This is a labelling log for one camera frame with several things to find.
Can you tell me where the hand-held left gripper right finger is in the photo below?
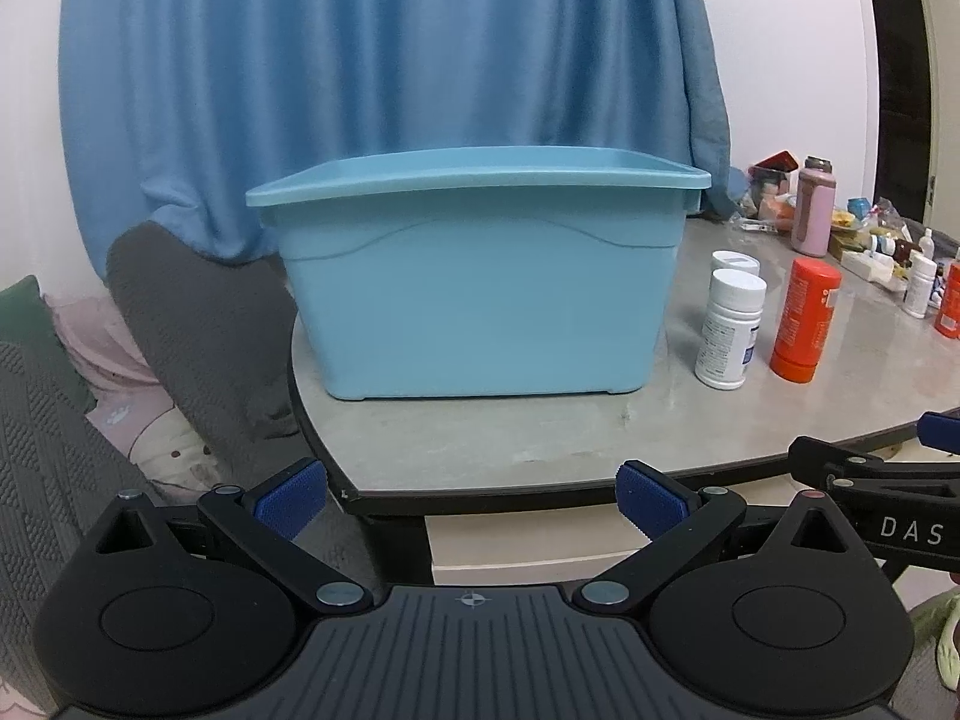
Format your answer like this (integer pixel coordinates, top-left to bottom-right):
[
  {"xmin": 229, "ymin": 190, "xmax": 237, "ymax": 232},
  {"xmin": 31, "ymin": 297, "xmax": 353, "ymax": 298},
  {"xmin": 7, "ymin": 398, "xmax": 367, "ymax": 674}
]
[{"xmin": 574, "ymin": 459, "xmax": 863, "ymax": 611}]

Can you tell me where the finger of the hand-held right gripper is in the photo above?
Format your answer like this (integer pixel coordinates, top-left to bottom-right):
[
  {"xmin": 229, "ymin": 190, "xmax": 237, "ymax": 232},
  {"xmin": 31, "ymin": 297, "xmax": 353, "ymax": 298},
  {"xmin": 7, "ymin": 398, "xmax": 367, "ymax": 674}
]
[
  {"xmin": 787, "ymin": 436, "xmax": 960, "ymax": 500},
  {"xmin": 919, "ymin": 412, "xmax": 960, "ymax": 458}
]

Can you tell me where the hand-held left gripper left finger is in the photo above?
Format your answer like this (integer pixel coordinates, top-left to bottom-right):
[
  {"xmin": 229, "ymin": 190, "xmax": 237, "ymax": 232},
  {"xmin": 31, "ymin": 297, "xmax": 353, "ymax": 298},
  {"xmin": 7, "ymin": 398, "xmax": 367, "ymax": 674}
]
[{"xmin": 86, "ymin": 457, "xmax": 374, "ymax": 611}]

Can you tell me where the large orange bottle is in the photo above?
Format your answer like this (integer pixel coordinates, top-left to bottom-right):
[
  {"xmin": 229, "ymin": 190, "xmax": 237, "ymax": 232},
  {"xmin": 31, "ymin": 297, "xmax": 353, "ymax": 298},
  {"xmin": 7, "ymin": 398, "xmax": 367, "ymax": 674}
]
[{"xmin": 769, "ymin": 256, "xmax": 842, "ymax": 384}]

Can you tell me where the white pill bottle plain cap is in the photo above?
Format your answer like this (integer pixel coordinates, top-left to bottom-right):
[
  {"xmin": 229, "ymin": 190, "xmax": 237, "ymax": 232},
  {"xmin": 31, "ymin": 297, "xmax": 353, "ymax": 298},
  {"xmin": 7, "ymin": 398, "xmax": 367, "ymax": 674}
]
[{"xmin": 694, "ymin": 268, "xmax": 767, "ymax": 391}]

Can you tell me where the white pill bottle labelled cap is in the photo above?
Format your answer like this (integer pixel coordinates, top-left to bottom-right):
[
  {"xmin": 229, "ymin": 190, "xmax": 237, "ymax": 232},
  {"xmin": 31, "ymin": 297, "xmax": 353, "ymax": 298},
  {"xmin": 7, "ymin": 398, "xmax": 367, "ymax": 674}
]
[{"xmin": 707, "ymin": 250, "xmax": 758, "ymax": 293}]

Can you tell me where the blue plastic storage bin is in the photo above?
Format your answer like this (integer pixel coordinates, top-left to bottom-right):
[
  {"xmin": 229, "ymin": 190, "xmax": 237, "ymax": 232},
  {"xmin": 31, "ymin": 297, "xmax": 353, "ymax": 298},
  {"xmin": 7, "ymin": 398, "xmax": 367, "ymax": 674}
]
[{"xmin": 246, "ymin": 148, "xmax": 712, "ymax": 401}]

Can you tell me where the grey round desktop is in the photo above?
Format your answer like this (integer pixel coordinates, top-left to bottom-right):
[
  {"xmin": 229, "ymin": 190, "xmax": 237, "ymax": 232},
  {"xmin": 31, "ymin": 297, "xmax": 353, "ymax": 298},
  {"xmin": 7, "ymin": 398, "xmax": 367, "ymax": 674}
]
[{"xmin": 289, "ymin": 210, "xmax": 960, "ymax": 518}]

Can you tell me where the pale green slipper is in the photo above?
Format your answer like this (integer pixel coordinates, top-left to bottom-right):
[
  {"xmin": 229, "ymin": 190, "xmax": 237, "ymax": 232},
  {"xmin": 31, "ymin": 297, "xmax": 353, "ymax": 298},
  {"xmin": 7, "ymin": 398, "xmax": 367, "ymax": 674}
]
[{"xmin": 932, "ymin": 591, "xmax": 960, "ymax": 692}]

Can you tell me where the small orange bottle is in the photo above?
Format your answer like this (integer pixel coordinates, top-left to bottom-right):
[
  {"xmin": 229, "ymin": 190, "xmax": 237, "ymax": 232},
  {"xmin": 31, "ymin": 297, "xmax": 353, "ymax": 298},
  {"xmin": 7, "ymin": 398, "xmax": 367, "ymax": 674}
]
[{"xmin": 934, "ymin": 259, "xmax": 960, "ymax": 338}]

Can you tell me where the white medicine box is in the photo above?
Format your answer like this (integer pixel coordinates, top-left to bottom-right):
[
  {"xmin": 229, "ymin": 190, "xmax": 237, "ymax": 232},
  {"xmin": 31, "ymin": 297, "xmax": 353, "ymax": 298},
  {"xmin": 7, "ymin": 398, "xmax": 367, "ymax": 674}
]
[{"xmin": 841, "ymin": 249, "xmax": 898, "ymax": 287}]

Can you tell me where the dark grey waffle blanket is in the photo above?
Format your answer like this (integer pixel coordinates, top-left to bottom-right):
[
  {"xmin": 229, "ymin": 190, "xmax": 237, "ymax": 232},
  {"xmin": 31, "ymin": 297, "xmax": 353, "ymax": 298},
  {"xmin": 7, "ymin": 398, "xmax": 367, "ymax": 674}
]
[{"xmin": 105, "ymin": 223, "xmax": 302, "ymax": 497}]

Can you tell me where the pile of assorted medicine packages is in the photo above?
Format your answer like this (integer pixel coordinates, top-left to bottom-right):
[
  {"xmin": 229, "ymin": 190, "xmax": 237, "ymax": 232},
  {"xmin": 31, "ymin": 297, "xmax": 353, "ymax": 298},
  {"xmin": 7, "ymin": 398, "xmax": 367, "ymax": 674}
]
[{"xmin": 829, "ymin": 197, "xmax": 960, "ymax": 301}]

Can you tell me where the pink bedding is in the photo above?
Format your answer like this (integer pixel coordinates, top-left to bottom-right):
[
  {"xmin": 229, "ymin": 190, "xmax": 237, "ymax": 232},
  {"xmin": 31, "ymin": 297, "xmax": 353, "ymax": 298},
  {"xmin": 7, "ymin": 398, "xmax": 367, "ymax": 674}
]
[{"xmin": 43, "ymin": 292, "xmax": 252, "ymax": 500}]

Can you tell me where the grey knitted blanket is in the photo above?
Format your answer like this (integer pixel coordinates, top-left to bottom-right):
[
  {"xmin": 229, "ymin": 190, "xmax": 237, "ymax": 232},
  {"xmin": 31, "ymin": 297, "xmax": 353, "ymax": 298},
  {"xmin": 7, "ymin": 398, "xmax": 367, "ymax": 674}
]
[{"xmin": 0, "ymin": 341, "xmax": 170, "ymax": 698}]

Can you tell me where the pink thermos bottle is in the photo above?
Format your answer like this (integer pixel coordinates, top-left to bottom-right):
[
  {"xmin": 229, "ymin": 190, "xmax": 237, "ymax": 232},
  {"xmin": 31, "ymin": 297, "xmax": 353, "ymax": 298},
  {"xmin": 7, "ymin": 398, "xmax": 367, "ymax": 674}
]
[{"xmin": 791, "ymin": 156, "xmax": 837, "ymax": 256}]

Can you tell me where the plastic bag of snacks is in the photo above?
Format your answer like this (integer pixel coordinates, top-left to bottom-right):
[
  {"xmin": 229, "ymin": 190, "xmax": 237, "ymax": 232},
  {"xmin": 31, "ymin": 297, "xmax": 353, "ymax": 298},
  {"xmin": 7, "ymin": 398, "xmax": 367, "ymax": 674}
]
[{"xmin": 748, "ymin": 151, "xmax": 800, "ymax": 200}]

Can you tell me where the green pillow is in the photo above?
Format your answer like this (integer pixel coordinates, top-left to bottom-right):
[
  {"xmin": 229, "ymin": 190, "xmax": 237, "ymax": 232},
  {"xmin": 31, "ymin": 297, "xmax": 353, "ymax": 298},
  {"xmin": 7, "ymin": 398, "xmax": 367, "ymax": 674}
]
[{"xmin": 0, "ymin": 275, "xmax": 98, "ymax": 407}]

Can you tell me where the dark door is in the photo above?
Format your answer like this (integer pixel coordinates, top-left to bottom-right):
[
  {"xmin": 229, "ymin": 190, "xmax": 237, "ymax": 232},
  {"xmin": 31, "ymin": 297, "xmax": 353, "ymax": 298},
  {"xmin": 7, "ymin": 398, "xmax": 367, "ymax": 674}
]
[{"xmin": 862, "ymin": 0, "xmax": 940, "ymax": 203}]

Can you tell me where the blue curtain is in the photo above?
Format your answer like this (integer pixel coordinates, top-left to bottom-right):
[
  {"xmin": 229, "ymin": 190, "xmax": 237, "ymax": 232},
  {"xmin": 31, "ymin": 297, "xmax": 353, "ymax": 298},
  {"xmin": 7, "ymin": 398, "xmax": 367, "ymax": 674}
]
[{"xmin": 58, "ymin": 0, "xmax": 732, "ymax": 286}]

